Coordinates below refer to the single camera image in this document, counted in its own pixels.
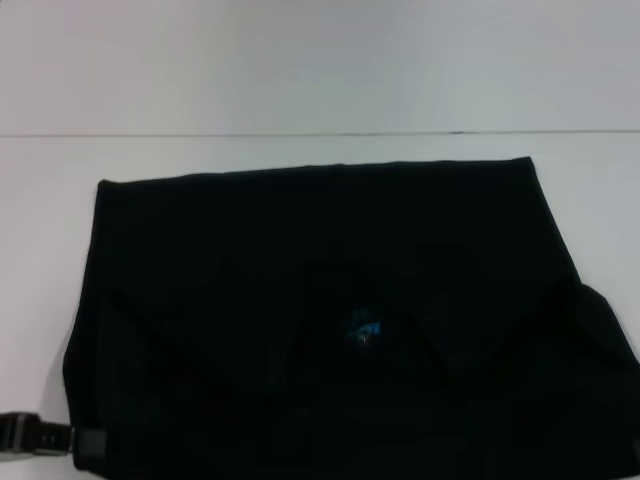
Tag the black shirt with white print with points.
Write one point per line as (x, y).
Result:
(300, 250)

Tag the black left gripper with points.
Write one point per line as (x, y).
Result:
(7, 435)

